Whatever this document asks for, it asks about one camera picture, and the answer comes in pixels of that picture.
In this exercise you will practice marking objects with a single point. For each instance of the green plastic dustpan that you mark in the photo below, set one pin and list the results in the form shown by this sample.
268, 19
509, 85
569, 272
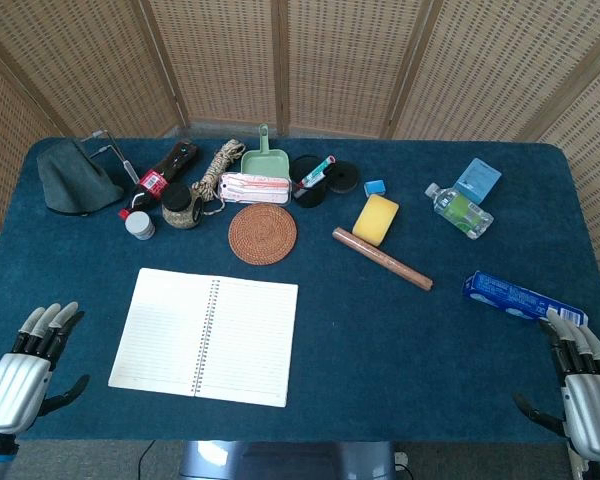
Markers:
265, 162

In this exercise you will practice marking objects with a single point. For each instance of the small blue chalk cube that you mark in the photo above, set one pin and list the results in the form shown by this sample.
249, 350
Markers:
374, 187

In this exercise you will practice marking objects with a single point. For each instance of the yellow sponge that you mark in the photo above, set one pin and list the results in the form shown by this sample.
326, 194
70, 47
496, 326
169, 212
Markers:
375, 217

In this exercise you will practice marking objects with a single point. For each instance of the white power socket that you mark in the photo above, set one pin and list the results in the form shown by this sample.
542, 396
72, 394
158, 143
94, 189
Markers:
401, 458

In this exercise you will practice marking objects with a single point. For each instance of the grey felt hat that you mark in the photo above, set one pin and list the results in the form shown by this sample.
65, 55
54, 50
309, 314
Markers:
75, 185

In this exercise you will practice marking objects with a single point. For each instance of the blue toothpaste box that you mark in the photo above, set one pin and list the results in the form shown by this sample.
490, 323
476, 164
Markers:
505, 295

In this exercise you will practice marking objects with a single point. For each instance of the round woven rattan coaster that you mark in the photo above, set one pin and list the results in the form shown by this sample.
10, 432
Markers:
262, 233

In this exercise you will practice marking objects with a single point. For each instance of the marker pen black cap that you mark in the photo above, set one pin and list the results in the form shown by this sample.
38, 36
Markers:
317, 171

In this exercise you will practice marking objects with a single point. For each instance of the small white jar grey lid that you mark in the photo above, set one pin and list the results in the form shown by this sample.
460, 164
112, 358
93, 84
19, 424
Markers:
140, 226

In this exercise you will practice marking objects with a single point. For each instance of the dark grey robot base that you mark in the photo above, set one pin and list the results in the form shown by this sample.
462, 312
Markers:
280, 462

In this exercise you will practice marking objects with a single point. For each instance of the glass seed jar black lid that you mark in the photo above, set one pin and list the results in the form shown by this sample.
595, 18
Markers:
177, 197

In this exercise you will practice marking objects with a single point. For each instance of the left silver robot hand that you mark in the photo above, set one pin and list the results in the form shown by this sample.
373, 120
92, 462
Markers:
17, 385

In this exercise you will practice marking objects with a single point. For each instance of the light blue box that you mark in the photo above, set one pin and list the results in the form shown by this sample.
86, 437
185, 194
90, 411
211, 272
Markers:
477, 177

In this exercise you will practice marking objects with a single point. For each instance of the black round discs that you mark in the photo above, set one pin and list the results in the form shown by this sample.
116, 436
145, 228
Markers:
310, 200

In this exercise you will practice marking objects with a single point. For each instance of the pink toothbrush pack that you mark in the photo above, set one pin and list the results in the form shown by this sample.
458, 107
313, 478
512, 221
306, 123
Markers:
255, 189

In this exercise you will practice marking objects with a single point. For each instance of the black round disc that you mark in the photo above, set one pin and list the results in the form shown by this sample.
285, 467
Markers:
347, 180

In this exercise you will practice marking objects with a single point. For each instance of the blue table cloth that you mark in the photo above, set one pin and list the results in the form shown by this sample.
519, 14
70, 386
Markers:
380, 350

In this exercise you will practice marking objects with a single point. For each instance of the spiral notebook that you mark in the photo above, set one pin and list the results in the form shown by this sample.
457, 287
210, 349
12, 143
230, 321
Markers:
250, 340

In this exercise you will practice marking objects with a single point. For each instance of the brown wooden roll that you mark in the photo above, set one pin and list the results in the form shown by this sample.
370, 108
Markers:
380, 257

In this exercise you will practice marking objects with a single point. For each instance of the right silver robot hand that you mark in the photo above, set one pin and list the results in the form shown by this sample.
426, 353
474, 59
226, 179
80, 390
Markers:
590, 405

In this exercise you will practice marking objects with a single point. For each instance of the cola bottle red label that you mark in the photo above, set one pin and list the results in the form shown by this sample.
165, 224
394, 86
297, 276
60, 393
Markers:
152, 182

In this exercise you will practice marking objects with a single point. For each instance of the water bottle green label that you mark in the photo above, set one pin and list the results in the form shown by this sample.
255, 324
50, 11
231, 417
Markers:
460, 210

